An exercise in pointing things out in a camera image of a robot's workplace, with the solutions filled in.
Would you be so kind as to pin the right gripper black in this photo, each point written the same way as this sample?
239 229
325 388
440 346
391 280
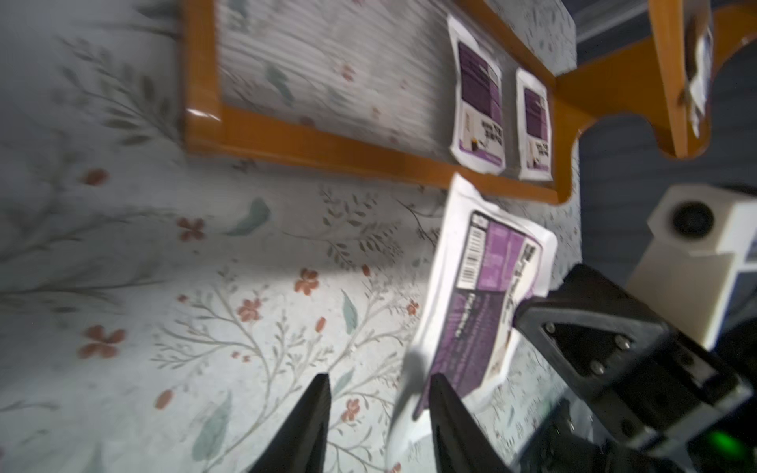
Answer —
651 387

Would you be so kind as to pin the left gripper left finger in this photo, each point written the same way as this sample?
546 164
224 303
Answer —
300 443

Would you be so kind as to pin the blue coffee bag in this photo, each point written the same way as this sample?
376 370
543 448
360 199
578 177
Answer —
699 60

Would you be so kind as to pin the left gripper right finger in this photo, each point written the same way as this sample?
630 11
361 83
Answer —
459 443

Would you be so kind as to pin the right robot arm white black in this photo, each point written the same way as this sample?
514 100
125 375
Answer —
559 445

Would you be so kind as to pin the purple coffee bag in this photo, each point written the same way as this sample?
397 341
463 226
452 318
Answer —
487 262
534 128

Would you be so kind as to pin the orange wooden two-tier shelf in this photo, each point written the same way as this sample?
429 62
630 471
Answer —
368 88

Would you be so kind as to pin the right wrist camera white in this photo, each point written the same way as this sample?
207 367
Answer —
704 237

